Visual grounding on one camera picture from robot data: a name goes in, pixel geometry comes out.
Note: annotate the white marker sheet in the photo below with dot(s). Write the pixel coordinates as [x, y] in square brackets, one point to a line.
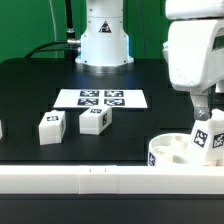
[84, 98]

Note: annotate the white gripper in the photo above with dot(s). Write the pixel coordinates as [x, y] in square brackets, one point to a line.
[195, 61]

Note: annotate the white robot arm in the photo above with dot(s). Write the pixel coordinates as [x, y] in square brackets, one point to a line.
[105, 45]

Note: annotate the white object at left edge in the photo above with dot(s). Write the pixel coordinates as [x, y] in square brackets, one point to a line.
[1, 132]

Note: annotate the white front fence bar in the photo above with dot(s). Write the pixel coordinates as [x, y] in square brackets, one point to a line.
[28, 179]

